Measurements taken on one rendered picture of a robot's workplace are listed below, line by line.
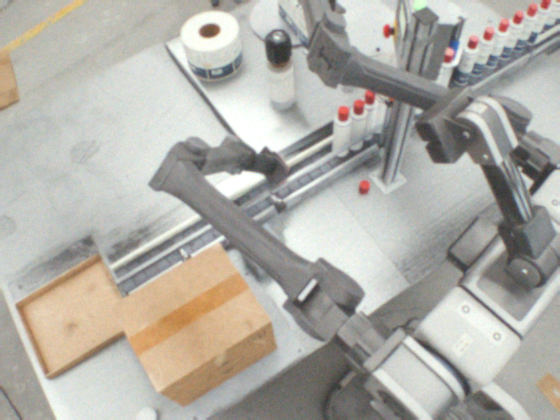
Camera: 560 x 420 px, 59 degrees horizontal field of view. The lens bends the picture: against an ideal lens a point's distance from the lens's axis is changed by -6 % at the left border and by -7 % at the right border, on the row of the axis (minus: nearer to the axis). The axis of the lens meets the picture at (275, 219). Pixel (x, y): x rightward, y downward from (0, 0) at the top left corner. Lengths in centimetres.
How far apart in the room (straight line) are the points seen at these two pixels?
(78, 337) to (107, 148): 67
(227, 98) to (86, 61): 178
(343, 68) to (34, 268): 119
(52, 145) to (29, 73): 166
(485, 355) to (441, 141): 31
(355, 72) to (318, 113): 82
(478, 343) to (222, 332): 61
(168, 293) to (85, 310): 44
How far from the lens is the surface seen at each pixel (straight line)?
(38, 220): 184
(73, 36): 371
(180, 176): 91
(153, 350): 123
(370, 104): 159
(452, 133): 72
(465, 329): 80
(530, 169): 105
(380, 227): 162
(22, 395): 262
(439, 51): 129
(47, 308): 169
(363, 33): 205
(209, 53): 181
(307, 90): 184
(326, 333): 84
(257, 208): 159
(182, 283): 126
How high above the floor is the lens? 227
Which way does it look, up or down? 63 degrees down
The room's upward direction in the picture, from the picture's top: 7 degrees counter-clockwise
